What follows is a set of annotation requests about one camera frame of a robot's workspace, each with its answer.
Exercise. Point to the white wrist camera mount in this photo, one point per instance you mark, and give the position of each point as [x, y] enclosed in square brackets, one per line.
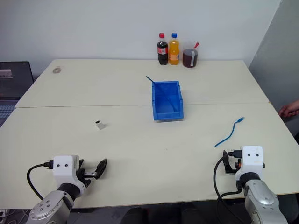
[62, 169]
[252, 161]

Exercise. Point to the bystander bare hand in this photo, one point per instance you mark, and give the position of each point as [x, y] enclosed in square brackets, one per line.
[290, 109]

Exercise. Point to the orange soda bottle blue cap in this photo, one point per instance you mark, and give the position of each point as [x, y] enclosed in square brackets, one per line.
[174, 52]

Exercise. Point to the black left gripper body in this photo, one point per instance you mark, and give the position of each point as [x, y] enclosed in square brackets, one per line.
[82, 174]

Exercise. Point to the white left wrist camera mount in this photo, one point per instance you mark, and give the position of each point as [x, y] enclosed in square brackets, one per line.
[62, 169]

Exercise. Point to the dark laptop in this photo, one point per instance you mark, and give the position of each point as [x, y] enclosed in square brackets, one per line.
[12, 86]

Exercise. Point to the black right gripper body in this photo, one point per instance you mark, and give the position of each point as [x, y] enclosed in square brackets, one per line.
[235, 158]

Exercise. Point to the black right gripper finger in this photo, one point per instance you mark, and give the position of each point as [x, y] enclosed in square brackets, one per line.
[226, 162]

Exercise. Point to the bystander dark trousers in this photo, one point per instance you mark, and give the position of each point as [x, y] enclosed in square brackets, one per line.
[294, 127]

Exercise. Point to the dark rounded shape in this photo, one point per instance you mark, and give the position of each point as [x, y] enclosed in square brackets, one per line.
[135, 215]

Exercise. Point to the clear cup dark liquid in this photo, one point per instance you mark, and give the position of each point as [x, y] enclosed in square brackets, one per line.
[190, 57]

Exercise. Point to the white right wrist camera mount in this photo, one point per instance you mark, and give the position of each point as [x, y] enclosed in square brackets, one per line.
[252, 161]

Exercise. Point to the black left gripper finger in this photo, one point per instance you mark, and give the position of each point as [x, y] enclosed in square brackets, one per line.
[101, 168]
[81, 163]

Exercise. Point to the cola bottle red cap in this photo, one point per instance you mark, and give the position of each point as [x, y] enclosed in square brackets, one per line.
[162, 52]

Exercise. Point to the red-tipped stirrer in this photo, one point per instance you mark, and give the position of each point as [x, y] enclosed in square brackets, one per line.
[196, 44]

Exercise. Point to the small white black adapter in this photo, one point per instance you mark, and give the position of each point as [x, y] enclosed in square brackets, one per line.
[101, 125]

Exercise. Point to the blue plastic storage bin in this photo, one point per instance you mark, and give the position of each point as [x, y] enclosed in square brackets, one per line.
[167, 102]

